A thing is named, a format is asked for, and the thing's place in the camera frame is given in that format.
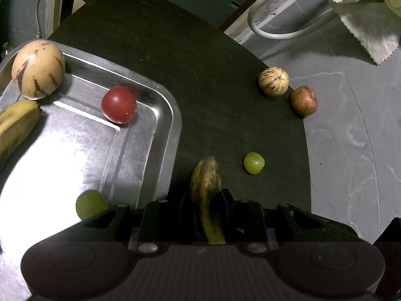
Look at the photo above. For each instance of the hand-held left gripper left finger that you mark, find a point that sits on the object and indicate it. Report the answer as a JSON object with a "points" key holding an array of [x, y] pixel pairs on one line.
{"points": [[153, 222]]}

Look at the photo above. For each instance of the large red tomato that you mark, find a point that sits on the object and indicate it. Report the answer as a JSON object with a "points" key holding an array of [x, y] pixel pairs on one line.
{"points": [[119, 105]]}

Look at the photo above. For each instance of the metal tray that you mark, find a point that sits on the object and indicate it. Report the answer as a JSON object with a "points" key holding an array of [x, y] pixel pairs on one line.
{"points": [[78, 150]]}

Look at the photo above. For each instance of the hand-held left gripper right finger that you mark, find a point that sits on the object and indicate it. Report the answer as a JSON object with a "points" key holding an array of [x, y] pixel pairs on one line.
{"points": [[250, 221]]}

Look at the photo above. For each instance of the green grape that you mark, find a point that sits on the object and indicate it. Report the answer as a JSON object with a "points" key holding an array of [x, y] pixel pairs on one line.
{"points": [[254, 163], [91, 203]]}

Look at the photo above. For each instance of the large striped pepino melon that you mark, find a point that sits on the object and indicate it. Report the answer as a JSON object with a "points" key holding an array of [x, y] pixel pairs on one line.
{"points": [[39, 69]]}

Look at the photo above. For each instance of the white towel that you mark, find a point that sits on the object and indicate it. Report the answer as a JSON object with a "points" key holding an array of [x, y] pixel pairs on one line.
{"points": [[372, 28]]}

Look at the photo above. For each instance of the dark spotted banana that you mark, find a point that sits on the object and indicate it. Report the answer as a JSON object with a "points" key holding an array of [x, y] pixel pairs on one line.
{"points": [[205, 178]]}

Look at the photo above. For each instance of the yellow banana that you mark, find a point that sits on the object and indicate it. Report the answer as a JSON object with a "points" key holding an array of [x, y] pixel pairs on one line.
{"points": [[15, 125]]}

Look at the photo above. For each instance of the red apple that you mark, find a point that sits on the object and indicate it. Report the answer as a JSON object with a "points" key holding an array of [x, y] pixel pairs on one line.
{"points": [[303, 101]]}

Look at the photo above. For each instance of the small striped pepino melon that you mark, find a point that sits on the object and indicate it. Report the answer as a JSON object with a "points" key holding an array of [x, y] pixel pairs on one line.
{"points": [[273, 81]]}

